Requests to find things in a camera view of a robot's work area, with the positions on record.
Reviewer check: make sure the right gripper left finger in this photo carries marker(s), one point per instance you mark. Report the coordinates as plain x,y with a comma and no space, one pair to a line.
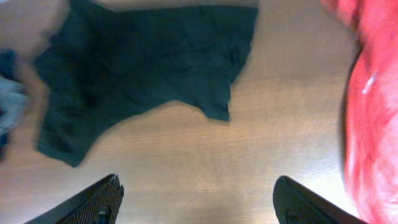
97,204

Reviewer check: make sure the navy folded garment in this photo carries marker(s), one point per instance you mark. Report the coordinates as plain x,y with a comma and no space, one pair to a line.
8,63

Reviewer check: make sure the light grey folded garment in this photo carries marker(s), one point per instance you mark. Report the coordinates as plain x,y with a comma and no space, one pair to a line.
13,103

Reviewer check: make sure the black shirt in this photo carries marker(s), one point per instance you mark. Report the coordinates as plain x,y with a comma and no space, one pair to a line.
106,66

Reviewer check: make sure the red shirt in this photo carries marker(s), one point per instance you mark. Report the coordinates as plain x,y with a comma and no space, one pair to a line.
371,108

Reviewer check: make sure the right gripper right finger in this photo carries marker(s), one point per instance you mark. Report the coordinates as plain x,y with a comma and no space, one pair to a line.
295,204

